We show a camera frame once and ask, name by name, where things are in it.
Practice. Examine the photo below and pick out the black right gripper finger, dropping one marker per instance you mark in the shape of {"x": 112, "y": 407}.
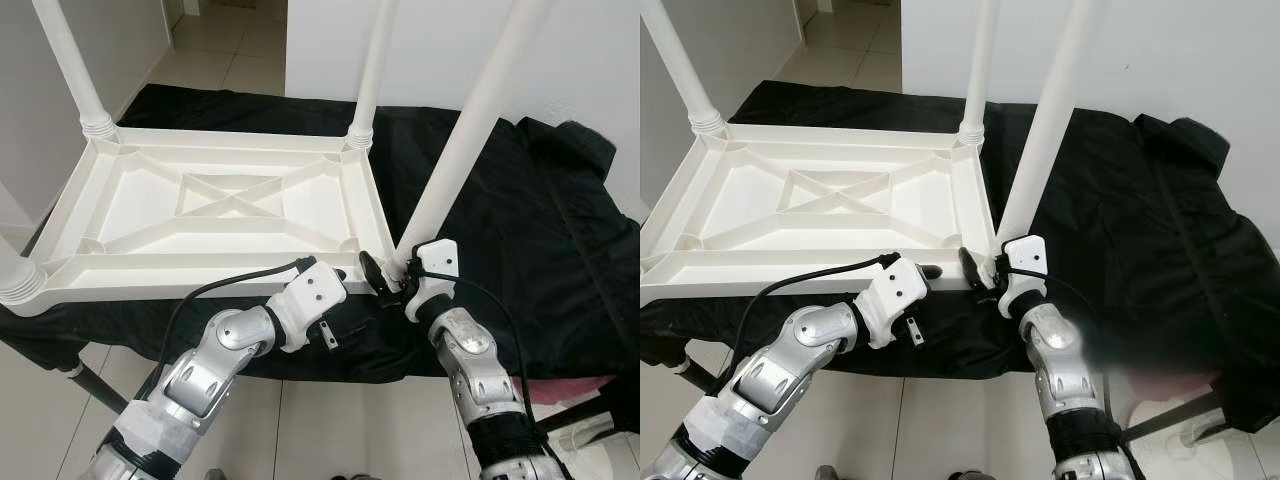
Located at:
{"x": 971, "y": 267}
{"x": 372, "y": 272}

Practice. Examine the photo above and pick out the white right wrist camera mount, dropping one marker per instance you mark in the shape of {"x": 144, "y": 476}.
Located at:
{"x": 1028, "y": 252}
{"x": 438, "y": 257}

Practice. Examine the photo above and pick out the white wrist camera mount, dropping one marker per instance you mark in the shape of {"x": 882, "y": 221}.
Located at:
{"x": 310, "y": 295}
{"x": 1028, "y": 252}
{"x": 895, "y": 290}
{"x": 438, "y": 257}

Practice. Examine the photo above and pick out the white plastic children table top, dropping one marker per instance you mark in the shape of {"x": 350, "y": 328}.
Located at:
{"x": 750, "y": 210}
{"x": 130, "y": 210}

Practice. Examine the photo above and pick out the black metal rod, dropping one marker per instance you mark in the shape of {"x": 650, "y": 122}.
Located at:
{"x": 697, "y": 373}
{"x": 575, "y": 412}
{"x": 1170, "y": 418}
{"x": 100, "y": 388}

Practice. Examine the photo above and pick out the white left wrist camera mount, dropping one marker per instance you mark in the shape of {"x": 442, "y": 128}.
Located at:
{"x": 310, "y": 295}
{"x": 895, "y": 290}

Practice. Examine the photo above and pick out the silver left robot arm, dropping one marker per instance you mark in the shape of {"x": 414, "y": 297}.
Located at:
{"x": 200, "y": 380}
{"x": 780, "y": 380}

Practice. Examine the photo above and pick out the black cloth table cover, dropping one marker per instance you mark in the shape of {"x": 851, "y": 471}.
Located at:
{"x": 540, "y": 230}
{"x": 1160, "y": 230}

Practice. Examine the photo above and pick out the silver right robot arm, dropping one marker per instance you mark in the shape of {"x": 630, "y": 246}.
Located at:
{"x": 1055, "y": 345}
{"x": 465, "y": 345}

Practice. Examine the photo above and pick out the grey right robot foot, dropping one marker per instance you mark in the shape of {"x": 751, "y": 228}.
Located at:
{"x": 968, "y": 475}
{"x": 350, "y": 476}

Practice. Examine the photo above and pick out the white tapered plastic table leg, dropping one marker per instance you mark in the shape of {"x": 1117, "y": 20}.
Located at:
{"x": 70, "y": 50}
{"x": 680, "y": 60}
{"x": 1050, "y": 110}
{"x": 370, "y": 70}
{"x": 470, "y": 110}
{"x": 18, "y": 275}
{"x": 978, "y": 70}

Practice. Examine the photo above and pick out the white round stand base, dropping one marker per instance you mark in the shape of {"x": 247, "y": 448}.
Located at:
{"x": 600, "y": 455}
{"x": 1210, "y": 458}

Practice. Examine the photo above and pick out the pink cloth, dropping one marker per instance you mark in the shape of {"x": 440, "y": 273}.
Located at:
{"x": 1165, "y": 382}
{"x": 570, "y": 388}

